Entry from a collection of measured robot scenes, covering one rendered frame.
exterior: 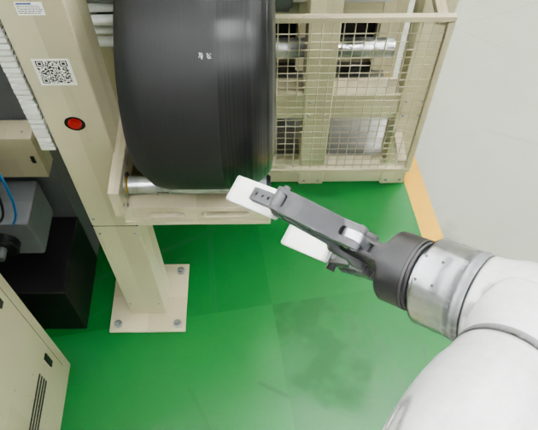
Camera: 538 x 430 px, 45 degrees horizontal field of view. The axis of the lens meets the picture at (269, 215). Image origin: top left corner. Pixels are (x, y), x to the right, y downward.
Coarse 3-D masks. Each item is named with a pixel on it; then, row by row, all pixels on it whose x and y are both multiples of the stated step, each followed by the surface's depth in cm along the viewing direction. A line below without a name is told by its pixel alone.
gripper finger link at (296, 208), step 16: (288, 192) 64; (272, 208) 64; (288, 208) 63; (304, 208) 63; (320, 208) 63; (304, 224) 63; (320, 224) 63; (336, 224) 63; (352, 224) 62; (336, 240) 62; (352, 240) 62
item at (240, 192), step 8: (240, 176) 71; (240, 184) 70; (248, 184) 70; (256, 184) 69; (264, 184) 69; (232, 192) 70; (240, 192) 70; (248, 192) 69; (272, 192) 68; (232, 200) 70; (240, 200) 70; (248, 200) 69; (248, 208) 69; (256, 208) 68; (264, 208) 68; (272, 216) 67
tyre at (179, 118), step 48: (144, 0) 112; (192, 0) 112; (240, 0) 112; (144, 48) 112; (192, 48) 112; (240, 48) 112; (144, 96) 115; (192, 96) 115; (240, 96) 115; (144, 144) 121; (192, 144) 120; (240, 144) 121
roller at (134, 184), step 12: (132, 180) 153; (144, 180) 153; (264, 180) 153; (132, 192) 154; (144, 192) 154; (156, 192) 154; (168, 192) 154; (180, 192) 154; (192, 192) 154; (204, 192) 154; (216, 192) 154; (228, 192) 154
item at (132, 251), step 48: (0, 0) 115; (48, 0) 116; (48, 48) 125; (96, 48) 139; (48, 96) 137; (96, 96) 138; (96, 144) 150; (96, 192) 167; (144, 240) 191; (144, 288) 216
